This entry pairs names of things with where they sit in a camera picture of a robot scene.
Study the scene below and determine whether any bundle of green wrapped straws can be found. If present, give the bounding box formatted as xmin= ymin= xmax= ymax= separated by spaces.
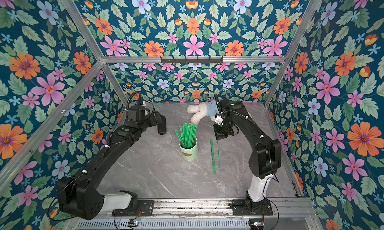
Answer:
xmin=175 ymin=123 xmax=197 ymax=149

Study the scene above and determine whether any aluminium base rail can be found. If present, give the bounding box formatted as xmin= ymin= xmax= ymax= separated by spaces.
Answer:
xmin=68 ymin=198 xmax=317 ymax=217

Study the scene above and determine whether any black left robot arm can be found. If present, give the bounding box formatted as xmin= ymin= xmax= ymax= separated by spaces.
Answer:
xmin=56 ymin=105 xmax=167 ymax=220

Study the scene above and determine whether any light green storage cup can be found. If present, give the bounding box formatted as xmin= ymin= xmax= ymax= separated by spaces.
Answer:
xmin=179 ymin=137 xmax=199 ymax=161

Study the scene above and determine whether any black wall hook rack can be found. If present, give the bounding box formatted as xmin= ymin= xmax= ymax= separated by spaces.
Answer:
xmin=160 ymin=56 xmax=224 ymax=64

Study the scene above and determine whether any white vented cable duct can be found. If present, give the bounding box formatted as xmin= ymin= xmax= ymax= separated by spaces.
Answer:
xmin=75 ymin=219 xmax=251 ymax=230

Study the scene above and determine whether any black remote control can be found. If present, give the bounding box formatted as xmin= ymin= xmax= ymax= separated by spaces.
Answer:
xmin=157 ymin=115 xmax=167 ymax=135

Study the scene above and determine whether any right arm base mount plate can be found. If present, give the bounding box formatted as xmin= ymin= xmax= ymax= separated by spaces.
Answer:
xmin=229 ymin=199 xmax=273 ymax=216

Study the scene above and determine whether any white plush teddy bear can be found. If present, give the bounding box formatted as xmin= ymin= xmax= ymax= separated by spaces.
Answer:
xmin=187 ymin=100 xmax=219 ymax=126

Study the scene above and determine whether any green straw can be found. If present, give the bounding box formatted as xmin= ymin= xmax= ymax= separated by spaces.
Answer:
xmin=210 ymin=139 xmax=216 ymax=174
xmin=216 ymin=141 xmax=221 ymax=169

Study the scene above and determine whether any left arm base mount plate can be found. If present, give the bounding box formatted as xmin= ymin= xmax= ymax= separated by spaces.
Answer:
xmin=112 ymin=200 xmax=155 ymax=217

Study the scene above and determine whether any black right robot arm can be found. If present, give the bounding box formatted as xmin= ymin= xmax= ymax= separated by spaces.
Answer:
xmin=214 ymin=97 xmax=282 ymax=215

